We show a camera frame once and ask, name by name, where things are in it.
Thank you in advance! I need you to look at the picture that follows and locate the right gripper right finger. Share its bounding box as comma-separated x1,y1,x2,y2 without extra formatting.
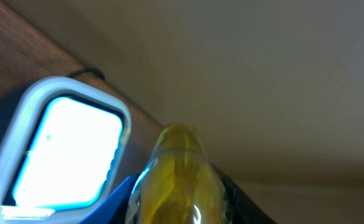
222,177,277,224

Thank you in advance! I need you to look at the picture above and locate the scanner black cable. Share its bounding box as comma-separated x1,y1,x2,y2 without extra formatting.
67,67,106,82

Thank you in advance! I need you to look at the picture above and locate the yellow liquid Vim bottle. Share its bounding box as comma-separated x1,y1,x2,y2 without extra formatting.
124,123,233,224

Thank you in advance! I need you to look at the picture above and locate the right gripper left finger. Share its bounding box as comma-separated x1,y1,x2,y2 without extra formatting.
78,173,139,224

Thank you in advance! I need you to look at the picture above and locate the white barcode scanner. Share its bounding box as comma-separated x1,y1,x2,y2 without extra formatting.
0,77,131,223

